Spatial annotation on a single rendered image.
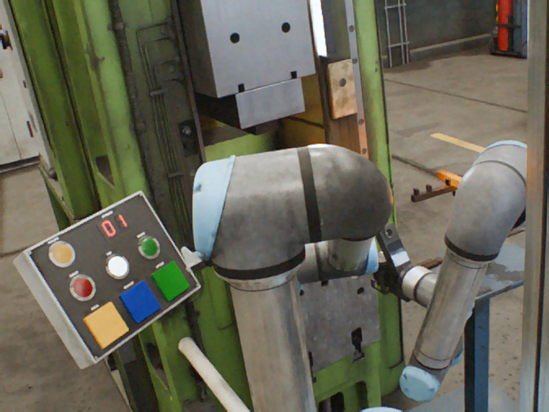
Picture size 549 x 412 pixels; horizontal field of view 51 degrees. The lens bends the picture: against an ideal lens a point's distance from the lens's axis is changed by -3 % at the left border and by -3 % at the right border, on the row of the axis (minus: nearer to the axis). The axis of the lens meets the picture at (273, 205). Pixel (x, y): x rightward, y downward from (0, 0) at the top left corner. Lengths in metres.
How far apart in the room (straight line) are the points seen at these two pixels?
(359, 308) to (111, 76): 1.02
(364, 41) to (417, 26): 7.27
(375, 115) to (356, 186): 1.34
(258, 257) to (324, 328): 1.20
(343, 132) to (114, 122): 0.73
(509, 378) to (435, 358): 1.47
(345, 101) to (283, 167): 1.23
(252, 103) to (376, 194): 0.92
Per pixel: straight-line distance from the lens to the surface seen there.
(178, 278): 1.45
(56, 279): 1.33
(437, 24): 9.43
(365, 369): 2.07
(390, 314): 2.33
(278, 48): 1.61
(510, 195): 1.01
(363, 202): 0.69
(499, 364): 2.70
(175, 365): 1.93
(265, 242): 0.68
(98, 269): 1.37
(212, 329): 1.92
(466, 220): 1.00
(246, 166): 0.69
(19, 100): 6.84
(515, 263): 2.00
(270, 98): 1.61
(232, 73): 1.55
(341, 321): 1.90
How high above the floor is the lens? 1.67
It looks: 22 degrees down
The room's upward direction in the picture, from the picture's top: 9 degrees counter-clockwise
